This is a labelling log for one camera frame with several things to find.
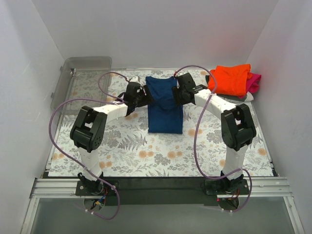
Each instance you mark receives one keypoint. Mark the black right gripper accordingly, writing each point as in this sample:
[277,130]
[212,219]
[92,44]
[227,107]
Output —
[177,93]

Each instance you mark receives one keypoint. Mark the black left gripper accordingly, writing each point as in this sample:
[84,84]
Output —
[145,96]

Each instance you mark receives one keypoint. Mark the blue Mickey print t-shirt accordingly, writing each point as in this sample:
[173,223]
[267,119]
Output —
[164,115]

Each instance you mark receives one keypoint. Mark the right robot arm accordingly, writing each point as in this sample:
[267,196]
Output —
[237,131]

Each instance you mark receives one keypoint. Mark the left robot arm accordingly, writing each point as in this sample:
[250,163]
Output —
[88,131]

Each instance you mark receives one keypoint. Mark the floral patterned table mat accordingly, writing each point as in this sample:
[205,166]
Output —
[128,149]

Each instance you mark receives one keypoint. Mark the orange folded t-shirt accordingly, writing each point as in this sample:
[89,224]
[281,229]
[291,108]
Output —
[230,80]

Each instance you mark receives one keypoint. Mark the clear plastic bin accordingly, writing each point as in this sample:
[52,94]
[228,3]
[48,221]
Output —
[83,78]

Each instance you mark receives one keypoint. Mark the pink folded t-shirt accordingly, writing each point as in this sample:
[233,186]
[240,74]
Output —
[252,83]

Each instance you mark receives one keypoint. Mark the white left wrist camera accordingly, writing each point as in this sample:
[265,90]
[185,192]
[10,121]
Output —
[135,79]

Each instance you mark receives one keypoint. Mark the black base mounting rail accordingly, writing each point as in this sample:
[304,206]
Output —
[173,190]

